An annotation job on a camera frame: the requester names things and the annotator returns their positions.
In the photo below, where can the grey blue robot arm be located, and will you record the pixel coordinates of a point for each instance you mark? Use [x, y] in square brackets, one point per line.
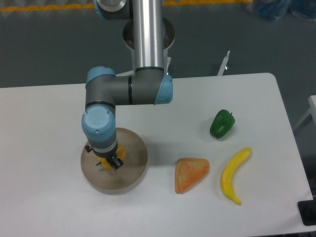
[149, 35]

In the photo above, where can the blue bags in background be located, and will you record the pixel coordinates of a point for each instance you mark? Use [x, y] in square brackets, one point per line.
[277, 9]

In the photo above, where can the orange triangular sandwich toy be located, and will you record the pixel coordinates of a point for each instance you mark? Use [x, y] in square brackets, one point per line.
[188, 172]

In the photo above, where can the yellow toy bell pepper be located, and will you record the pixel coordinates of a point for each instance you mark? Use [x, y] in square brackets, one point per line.
[121, 153]

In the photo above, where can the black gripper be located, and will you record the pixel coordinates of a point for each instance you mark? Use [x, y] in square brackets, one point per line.
[107, 153]

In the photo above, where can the green toy bell pepper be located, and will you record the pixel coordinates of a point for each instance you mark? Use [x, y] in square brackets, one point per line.
[222, 123]

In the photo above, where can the yellow toy banana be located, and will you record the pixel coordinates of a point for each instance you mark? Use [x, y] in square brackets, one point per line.
[226, 180]

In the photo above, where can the beige round plate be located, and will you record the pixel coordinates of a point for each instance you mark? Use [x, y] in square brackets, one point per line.
[127, 177]

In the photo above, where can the black device at table edge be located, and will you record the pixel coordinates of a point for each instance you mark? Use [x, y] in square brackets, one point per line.
[307, 209]

